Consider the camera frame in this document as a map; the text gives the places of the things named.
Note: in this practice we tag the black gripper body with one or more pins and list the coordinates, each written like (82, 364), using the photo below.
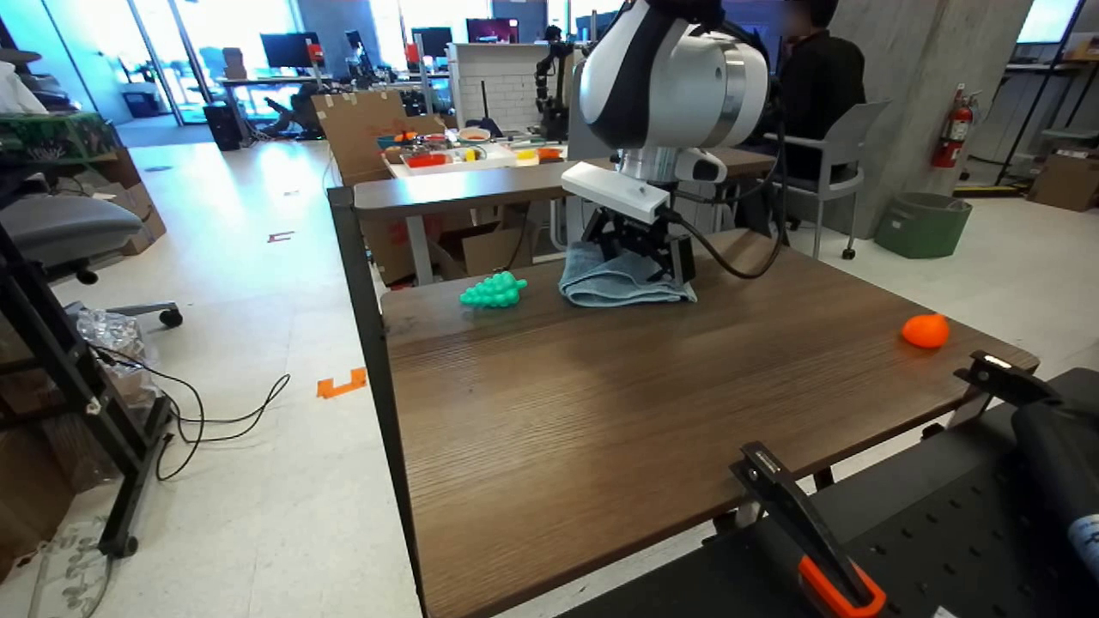
(641, 240)

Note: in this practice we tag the light blue towel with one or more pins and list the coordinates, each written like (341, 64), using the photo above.
(619, 291)

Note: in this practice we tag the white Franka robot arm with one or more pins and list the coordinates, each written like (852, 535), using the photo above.
(687, 85)

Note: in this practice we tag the cardboard box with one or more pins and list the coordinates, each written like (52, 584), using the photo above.
(1067, 182)
(492, 249)

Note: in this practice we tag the green grape toy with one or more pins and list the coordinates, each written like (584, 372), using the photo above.
(495, 290)

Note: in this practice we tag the long wooden side table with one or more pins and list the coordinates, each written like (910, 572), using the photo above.
(482, 190)

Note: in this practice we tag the white tray with toys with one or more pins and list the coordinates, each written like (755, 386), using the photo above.
(474, 153)

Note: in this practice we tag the white cabinet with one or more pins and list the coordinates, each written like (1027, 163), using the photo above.
(500, 85)

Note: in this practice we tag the grey plastic chair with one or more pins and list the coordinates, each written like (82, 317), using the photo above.
(852, 142)

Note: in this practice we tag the green round bin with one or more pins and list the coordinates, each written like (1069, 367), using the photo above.
(922, 224)

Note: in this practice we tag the black computer monitor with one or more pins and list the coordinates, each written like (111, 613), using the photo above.
(492, 27)
(286, 49)
(430, 39)

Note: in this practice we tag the orange carrot toy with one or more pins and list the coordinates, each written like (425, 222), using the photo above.
(925, 330)

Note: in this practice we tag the large flat cardboard sheet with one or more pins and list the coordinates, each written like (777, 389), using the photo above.
(362, 130)

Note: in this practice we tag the orange floor tape mark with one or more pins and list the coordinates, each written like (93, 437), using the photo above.
(341, 386)

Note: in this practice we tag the red fire extinguisher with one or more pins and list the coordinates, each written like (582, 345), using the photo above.
(955, 123)

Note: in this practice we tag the crumpled clear plastic bag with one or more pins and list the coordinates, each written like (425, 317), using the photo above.
(103, 330)

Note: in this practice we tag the black metal floor stand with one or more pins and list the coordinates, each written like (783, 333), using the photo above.
(90, 398)

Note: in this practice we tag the grey office chair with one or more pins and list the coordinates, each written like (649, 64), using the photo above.
(56, 224)

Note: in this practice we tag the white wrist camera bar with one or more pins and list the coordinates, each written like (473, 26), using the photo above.
(613, 190)

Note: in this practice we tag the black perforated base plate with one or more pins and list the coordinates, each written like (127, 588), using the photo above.
(974, 550)

